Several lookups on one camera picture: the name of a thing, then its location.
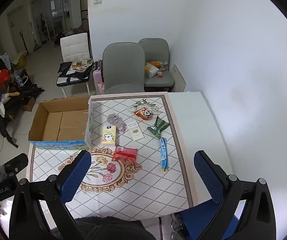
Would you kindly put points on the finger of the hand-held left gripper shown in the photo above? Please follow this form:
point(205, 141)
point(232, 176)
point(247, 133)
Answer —
point(16, 165)

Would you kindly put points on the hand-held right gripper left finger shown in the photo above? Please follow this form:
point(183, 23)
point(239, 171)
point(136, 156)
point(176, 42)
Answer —
point(76, 175)

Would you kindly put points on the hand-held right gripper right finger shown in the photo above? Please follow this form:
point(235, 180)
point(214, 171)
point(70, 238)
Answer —
point(208, 177)

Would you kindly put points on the long blue packet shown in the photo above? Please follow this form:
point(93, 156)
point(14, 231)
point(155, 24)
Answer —
point(164, 155)

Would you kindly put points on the yellow tissue pack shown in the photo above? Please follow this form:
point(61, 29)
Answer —
point(108, 136)

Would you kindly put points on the printed cardboard box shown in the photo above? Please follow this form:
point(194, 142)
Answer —
point(58, 125)

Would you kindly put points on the red snack packet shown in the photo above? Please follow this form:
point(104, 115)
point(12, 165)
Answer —
point(124, 153)

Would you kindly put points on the lilac soft cloth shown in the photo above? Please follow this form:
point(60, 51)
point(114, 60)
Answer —
point(116, 121)

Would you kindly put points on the green packet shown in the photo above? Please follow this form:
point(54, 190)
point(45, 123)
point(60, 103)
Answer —
point(158, 127)

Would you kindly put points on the white card packet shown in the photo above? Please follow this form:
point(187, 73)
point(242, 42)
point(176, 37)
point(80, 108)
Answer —
point(134, 130)

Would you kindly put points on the orange panda snack packet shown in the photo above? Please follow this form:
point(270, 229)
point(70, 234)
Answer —
point(143, 113)

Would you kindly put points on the white cloth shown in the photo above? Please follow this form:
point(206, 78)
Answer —
point(3, 105)

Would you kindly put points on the person's dark fuzzy clothing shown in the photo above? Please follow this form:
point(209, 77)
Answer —
point(103, 230)

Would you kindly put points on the small brown cardboard box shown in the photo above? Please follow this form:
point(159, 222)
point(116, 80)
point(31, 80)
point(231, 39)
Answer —
point(29, 104)

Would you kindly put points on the clear floral packet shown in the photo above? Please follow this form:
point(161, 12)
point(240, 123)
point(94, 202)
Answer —
point(146, 103)

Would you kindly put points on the pink suitcase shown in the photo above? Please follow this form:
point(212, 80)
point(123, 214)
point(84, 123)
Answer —
point(98, 80)

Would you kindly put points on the yellow bag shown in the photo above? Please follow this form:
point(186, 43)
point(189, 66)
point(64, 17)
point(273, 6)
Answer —
point(21, 61)

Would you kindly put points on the white board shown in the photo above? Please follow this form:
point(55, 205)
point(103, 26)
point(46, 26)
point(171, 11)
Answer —
point(179, 78)

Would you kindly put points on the black folder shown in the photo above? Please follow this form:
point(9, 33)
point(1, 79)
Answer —
point(65, 67)

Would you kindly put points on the stack of papers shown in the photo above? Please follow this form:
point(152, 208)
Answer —
point(82, 65)

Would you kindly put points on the small red white item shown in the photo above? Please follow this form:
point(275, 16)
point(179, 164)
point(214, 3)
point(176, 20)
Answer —
point(160, 74)

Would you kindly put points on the grey chair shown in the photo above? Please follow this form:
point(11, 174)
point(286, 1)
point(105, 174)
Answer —
point(156, 48)
point(123, 65)

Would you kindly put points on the white tissue pack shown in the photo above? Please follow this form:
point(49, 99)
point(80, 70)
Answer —
point(151, 70)

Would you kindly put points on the wooden door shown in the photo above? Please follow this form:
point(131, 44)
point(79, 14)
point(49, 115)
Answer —
point(17, 30)

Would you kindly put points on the white chair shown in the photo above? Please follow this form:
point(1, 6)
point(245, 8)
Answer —
point(74, 46)

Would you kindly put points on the glass sliding door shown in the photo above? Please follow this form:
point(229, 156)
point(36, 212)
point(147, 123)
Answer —
point(51, 15)

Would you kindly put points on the wall switch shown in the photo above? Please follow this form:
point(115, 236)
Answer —
point(97, 0)

